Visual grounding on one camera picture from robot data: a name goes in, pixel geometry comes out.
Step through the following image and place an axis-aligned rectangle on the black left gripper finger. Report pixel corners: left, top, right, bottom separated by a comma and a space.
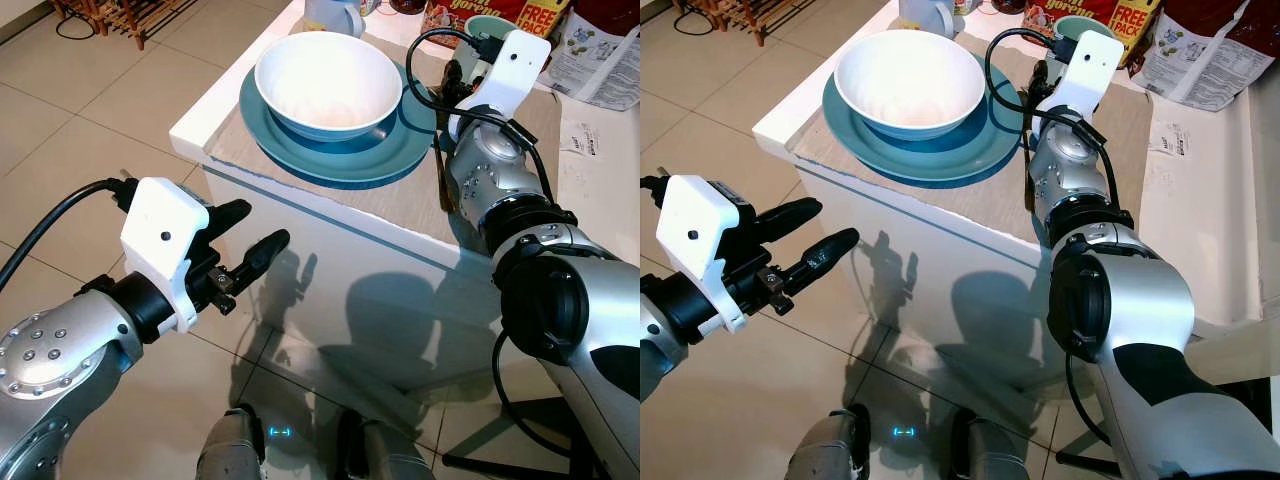
207, 198, 254, 242
232, 228, 292, 294
755, 196, 824, 242
788, 227, 862, 297

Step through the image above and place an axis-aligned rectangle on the brown wooden utensil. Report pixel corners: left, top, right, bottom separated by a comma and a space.
1021, 132, 1038, 214
432, 128, 458, 214

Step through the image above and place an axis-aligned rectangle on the teal cup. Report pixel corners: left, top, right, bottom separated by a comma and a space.
1050, 14, 1117, 53
462, 14, 522, 63

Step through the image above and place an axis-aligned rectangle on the red yellow cereal box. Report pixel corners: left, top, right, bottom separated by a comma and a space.
421, 0, 572, 53
1020, 0, 1163, 66

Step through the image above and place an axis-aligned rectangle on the teal dinner plate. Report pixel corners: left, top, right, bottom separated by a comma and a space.
822, 65, 1024, 190
238, 60, 442, 191

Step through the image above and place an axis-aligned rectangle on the white ceramic bowl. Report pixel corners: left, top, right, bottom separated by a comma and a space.
254, 31, 404, 143
834, 29, 987, 142

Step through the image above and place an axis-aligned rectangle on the white printed bag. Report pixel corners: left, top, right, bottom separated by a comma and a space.
1130, 20, 1253, 113
544, 10, 641, 113

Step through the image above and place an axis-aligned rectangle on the beige placemat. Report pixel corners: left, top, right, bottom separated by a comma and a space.
205, 60, 563, 256
790, 40, 1154, 273

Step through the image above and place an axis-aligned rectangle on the white mug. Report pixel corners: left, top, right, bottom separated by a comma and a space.
303, 0, 367, 40
897, 0, 957, 40

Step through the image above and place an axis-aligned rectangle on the white table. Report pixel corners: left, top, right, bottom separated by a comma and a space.
752, 0, 1280, 403
169, 0, 641, 393

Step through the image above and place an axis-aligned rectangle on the dark red bag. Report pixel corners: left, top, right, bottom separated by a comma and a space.
1160, 0, 1280, 86
568, 0, 641, 39

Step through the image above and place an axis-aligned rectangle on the grey left robot leg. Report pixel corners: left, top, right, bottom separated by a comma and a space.
195, 404, 267, 480
785, 404, 872, 480

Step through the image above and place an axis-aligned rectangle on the grey robot leg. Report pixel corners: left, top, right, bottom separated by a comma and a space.
785, 404, 872, 480
195, 404, 267, 480
949, 407, 1037, 480
334, 407, 437, 480

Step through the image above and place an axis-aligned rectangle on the wooden rack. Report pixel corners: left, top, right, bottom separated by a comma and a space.
50, 0, 198, 51
690, 0, 833, 47

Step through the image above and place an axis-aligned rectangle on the grey right robot leg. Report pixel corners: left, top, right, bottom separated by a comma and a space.
949, 407, 1037, 480
334, 407, 437, 480

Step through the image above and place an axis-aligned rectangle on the black table base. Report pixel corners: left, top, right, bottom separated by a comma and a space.
440, 394, 603, 480
1054, 448, 1123, 480

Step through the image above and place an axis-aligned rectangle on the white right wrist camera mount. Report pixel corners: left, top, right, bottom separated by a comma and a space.
1035, 29, 1125, 138
447, 29, 554, 142

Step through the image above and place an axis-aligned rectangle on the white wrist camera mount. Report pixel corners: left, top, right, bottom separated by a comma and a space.
120, 177, 217, 335
1035, 29, 1125, 138
447, 29, 554, 142
655, 174, 753, 335

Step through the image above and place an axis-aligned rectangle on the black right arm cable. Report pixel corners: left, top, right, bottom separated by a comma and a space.
984, 27, 1123, 206
404, 27, 557, 203

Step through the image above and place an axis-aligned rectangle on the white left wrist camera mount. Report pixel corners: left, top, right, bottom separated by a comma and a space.
120, 177, 217, 335
655, 174, 753, 335

